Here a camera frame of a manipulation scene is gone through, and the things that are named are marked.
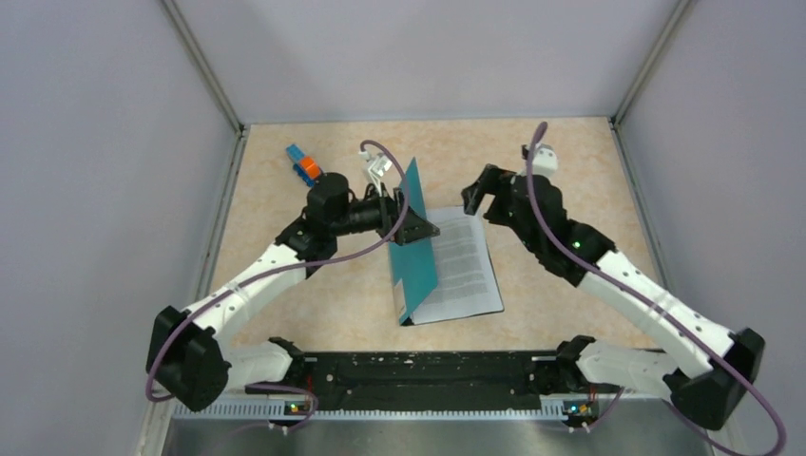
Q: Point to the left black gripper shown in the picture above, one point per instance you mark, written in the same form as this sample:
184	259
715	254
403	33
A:
394	212

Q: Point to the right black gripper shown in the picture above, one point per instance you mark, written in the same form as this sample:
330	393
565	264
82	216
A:
492	180

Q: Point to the teal folder black inside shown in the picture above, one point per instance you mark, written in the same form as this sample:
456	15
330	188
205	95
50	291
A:
414	277

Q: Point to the printed paper sheet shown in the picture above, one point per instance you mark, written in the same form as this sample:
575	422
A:
466	282

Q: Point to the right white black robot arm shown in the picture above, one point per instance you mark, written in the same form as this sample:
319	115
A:
698	360

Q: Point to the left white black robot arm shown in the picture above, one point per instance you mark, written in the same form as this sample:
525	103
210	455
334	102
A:
191	353

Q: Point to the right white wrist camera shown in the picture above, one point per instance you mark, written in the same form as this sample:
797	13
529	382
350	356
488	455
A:
545	161

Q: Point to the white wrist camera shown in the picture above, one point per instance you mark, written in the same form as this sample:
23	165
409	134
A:
375	167
545	161

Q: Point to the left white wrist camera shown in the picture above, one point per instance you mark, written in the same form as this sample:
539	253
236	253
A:
375	167

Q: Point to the right aluminium frame post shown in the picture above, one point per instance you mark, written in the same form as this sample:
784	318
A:
664	39

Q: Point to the aluminium frame post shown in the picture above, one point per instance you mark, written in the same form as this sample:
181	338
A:
664	39
201	64

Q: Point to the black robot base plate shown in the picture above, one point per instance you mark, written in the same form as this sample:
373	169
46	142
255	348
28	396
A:
434	380

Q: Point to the white slotted cable duct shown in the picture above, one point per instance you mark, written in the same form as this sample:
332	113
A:
266	409

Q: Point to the left aluminium frame post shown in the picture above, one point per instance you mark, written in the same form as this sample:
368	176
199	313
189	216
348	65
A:
201	64

